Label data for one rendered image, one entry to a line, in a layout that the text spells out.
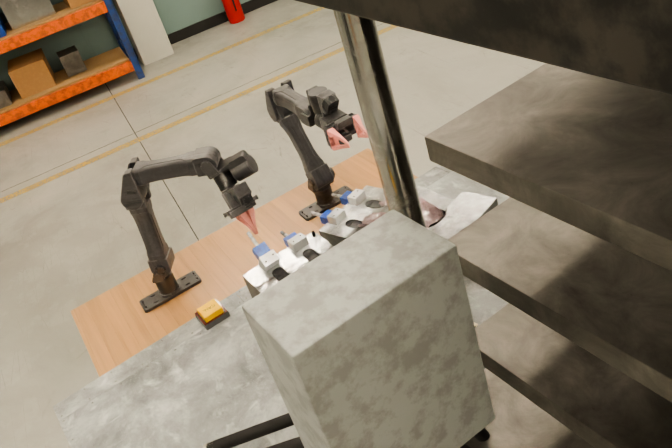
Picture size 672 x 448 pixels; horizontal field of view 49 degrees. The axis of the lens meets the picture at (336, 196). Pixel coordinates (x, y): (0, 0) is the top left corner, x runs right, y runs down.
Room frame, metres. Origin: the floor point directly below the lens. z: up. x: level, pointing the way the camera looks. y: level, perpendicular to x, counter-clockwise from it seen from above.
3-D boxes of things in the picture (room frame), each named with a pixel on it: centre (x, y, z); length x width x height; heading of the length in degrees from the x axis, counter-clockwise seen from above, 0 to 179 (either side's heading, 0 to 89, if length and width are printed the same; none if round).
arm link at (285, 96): (2.15, 0.03, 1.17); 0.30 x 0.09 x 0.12; 21
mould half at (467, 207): (1.83, -0.18, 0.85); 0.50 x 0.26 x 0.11; 42
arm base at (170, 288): (1.94, 0.60, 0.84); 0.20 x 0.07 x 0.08; 111
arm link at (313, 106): (1.99, -0.03, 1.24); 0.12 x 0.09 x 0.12; 21
